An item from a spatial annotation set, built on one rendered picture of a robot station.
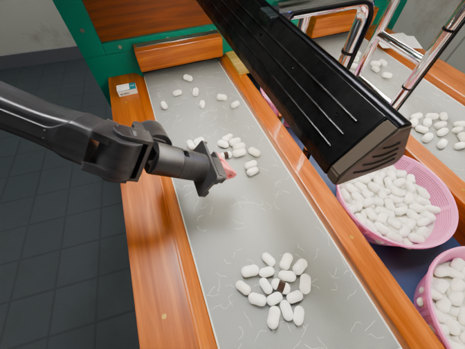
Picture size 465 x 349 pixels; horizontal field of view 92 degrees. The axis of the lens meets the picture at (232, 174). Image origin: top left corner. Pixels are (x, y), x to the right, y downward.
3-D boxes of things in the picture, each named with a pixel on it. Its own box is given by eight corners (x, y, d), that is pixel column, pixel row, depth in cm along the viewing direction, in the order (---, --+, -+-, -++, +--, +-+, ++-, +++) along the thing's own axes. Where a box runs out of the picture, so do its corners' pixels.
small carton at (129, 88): (119, 97, 74) (117, 91, 73) (118, 91, 76) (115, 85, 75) (138, 93, 76) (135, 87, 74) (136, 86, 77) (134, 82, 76)
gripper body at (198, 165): (209, 141, 48) (178, 131, 43) (225, 179, 42) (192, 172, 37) (192, 160, 51) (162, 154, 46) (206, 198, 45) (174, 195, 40)
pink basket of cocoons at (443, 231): (398, 284, 51) (429, 277, 43) (304, 206, 62) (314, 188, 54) (444, 212, 61) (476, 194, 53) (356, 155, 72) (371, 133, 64)
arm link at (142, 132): (99, 182, 34) (115, 133, 31) (92, 142, 42) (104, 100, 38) (171, 188, 42) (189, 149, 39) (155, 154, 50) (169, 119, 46)
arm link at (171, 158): (142, 179, 37) (156, 151, 35) (133, 156, 41) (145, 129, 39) (179, 185, 41) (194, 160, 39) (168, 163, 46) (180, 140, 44)
